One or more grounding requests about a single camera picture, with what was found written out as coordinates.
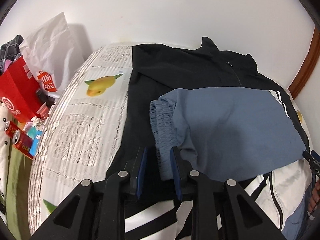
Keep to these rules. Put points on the red drink can front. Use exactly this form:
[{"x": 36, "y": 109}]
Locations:
[{"x": 23, "y": 143}]

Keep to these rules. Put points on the fruit print bed sheet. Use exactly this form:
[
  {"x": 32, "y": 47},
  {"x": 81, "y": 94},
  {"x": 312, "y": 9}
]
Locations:
[{"x": 102, "y": 118}]

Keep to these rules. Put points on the red drink can rear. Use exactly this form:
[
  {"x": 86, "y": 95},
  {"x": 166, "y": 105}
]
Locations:
[{"x": 10, "y": 128}]

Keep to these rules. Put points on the brown wooden door frame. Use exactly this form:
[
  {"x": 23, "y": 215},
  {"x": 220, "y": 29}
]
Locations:
[{"x": 307, "y": 66}]

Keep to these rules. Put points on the black white blue jacket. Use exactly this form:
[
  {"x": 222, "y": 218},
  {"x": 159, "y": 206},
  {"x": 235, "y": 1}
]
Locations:
[{"x": 228, "y": 120}]

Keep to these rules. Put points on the red paper shopping bag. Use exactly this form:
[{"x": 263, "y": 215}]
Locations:
[{"x": 18, "y": 91}]

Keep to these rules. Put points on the blue tissue box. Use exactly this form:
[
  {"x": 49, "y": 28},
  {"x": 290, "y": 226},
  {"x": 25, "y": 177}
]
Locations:
[{"x": 35, "y": 143}]

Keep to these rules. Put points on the green blanket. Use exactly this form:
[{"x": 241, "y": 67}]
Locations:
[{"x": 17, "y": 193}]

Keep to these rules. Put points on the plaid dark cloth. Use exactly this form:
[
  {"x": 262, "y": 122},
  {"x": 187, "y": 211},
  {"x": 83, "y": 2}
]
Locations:
[{"x": 10, "y": 52}]

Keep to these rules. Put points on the person's right hand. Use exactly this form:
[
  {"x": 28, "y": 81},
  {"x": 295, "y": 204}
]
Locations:
[{"x": 314, "y": 199}]

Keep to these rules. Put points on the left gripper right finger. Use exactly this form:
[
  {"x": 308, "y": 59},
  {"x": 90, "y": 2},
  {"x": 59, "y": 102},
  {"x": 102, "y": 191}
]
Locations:
[{"x": 221, "y": 210}]

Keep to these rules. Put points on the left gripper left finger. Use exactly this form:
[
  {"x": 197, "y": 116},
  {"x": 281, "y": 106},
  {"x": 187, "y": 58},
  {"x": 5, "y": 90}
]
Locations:
[{"x": 96, "y": 210}]

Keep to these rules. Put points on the white Miniso paper bag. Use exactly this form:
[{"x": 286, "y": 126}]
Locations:
[{"x": 52, "y": 55}]

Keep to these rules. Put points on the red drink can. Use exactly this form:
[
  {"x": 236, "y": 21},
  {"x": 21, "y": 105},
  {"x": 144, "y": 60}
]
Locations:
[
  {"x": 23, "y": 143},
  {"x": 10, "y": 128}
]

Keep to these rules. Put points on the pink small container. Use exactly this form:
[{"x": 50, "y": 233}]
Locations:
[{"x": 43, "y": 111}]

